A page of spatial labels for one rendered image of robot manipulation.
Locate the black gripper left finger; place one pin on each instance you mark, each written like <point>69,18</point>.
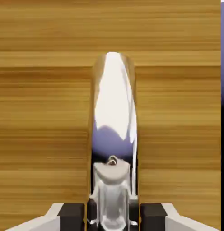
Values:
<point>70,215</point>

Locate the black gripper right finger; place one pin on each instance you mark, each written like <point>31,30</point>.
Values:
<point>152,215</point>

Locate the light wooden cabinet door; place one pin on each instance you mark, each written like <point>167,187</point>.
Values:
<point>41,135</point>

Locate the light wooden cabinet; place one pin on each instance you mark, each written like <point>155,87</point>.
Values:
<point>50,27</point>

